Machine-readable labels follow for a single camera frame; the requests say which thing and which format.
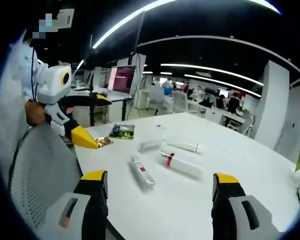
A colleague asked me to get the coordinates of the white office desk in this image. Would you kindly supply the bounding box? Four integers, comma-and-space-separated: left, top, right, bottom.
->
72, 86, 135, 127

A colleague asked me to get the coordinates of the white skincare tube red label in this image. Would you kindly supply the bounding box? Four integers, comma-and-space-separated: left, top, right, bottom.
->
128, 154, 156, 193

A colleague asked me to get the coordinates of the long clear skincare tube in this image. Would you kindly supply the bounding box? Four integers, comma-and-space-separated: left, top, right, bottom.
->
160, 140, 200, 154

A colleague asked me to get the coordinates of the straight ceiling light strip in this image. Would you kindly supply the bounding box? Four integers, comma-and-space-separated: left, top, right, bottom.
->
184, 73, 263, 98
160, 63, 265, 87

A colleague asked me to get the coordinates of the white background office chair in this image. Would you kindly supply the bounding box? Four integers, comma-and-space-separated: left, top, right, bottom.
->
171, 90, 189, 114
146, 84, 166, 111

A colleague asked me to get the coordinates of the long curved ceiling light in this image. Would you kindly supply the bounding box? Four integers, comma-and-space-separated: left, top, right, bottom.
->
91, 0, 282, 50

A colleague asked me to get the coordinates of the gold snack packet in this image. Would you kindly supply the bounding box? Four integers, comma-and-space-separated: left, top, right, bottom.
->
94, 135, 114, 149

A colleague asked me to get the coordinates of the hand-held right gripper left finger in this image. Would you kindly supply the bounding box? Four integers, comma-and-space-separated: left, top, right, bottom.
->
43, 170, 109, 240

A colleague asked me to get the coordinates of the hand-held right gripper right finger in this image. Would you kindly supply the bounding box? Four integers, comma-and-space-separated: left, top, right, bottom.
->
210, 172, 289, 240

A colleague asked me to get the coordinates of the white ventilated box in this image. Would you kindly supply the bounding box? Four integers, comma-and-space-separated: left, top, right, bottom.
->
55, 8, 75, 29

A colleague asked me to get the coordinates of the small clear packet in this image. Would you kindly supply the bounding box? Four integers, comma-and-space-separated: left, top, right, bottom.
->
139, 140, 162, 153

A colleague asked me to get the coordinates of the green snack packet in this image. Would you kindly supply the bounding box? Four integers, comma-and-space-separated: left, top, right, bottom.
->
108, 123, 136, 141

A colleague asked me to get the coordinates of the person's white clothing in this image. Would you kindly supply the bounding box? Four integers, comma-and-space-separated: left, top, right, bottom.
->
0, 31, 50, 141

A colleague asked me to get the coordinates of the black cable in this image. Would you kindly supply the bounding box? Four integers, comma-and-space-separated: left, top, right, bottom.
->
30, 46, 40, 103

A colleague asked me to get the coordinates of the pink computer monitor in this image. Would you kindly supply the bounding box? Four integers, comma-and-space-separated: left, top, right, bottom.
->
107, 65, 137, 95

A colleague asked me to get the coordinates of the black ceiling pole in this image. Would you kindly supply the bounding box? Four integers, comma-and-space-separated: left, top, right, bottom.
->
134, 10, 145, 55

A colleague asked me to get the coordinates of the large clear tube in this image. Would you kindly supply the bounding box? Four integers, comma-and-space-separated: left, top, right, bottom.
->
159, 149, 205, 180

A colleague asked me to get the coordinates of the person's left hand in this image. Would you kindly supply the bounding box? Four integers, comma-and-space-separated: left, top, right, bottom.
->
24, 99, 48, 127

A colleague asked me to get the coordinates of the white mesh office chair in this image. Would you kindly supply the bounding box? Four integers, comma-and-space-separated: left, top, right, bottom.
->
7, 121, 127, 240

